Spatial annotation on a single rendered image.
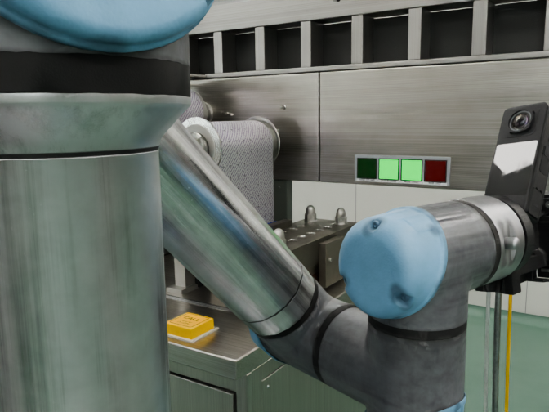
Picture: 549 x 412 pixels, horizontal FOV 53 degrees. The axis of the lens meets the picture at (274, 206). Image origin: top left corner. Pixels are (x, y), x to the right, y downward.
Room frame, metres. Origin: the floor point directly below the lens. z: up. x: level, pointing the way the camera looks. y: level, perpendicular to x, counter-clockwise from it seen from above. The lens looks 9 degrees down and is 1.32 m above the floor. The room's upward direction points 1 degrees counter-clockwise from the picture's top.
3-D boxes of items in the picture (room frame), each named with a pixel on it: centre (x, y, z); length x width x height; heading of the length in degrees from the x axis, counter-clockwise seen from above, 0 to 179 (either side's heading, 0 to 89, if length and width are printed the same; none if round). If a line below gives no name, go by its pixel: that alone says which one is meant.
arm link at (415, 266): (0.41, -0.11, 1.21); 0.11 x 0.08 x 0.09; 129
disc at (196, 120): (1.33, 0.18, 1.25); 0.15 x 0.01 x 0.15; 57
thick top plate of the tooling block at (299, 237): (1.37, -0.06, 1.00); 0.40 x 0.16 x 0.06; 147
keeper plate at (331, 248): (1.33, -0.14, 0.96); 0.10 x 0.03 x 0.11; 147
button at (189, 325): (1.05, 0.17, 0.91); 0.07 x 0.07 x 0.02; 57
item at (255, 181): (1.40, 0.07, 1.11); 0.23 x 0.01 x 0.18; 147
